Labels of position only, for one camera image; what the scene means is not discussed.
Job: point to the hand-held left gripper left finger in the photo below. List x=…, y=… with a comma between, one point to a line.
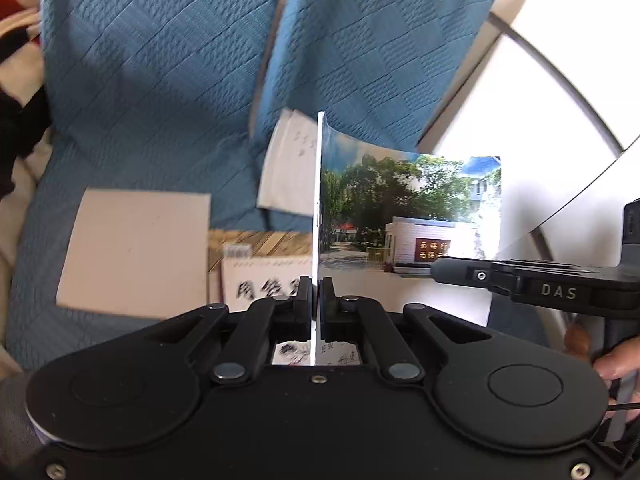
x=306, y=300

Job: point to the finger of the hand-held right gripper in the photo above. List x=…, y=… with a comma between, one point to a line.
x=465, y=272

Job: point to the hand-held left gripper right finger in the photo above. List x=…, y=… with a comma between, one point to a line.
x=327, y=305

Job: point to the white illustrated orange booklet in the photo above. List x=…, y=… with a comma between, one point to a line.
x=250, y=285

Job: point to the yellow painting cover book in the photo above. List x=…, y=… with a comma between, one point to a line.
x=270, y=242

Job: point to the photo cover notebook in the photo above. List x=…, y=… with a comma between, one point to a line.
x=290, y=170
x=400, y=210

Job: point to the plain grey booklet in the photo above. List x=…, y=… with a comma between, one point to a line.
x=135, y=255

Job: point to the person's right hand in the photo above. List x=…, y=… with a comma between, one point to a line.
x=620, y=365

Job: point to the blue quilted seat cushion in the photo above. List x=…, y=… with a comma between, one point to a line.
x=380, y=35
x=140, y=85

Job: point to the red black striped blanket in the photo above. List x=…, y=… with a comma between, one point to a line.
x=15, y=110

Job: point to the grey window frame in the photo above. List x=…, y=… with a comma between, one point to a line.
x=542, y=245

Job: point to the curved grey metal rail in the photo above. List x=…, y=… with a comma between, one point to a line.
x=565, y=75

